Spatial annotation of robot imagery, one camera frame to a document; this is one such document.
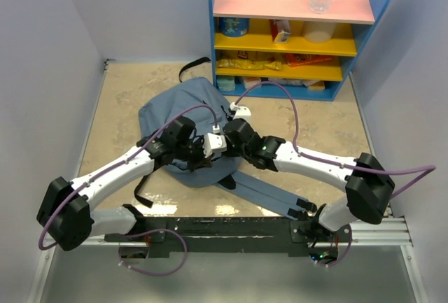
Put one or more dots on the red snack packet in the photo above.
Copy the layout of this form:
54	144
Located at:
295	60

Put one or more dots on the white tissue pack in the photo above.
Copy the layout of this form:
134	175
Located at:
249	82

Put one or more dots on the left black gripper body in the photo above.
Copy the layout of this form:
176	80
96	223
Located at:
192	153

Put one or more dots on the teal tissue pack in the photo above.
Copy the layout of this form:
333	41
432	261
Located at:
225	83

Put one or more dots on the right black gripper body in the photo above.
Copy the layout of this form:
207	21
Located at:
233	151

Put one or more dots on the white round container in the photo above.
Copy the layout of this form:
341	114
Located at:
318	32

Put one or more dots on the yellow snack bag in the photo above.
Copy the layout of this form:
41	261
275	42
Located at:
248	60

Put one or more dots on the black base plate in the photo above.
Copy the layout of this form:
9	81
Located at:
231	235

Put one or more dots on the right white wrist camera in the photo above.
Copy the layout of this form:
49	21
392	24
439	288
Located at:
239	112

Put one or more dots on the blue shelf unit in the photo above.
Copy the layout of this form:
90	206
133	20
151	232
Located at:
356	19

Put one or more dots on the blue round tin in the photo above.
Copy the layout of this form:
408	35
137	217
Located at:
233	26

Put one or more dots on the aluminium rail frame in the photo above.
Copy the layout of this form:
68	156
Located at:
378	268

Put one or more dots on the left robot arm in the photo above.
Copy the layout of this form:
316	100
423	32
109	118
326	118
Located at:
69	212

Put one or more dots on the blue student backpack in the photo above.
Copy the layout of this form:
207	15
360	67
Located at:
199	101

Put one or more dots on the yellow sponge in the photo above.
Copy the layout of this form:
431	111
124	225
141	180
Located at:
317	86

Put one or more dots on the red white carton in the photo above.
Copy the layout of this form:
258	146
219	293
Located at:
280	30

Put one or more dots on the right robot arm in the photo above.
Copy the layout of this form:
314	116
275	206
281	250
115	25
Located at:
367	187

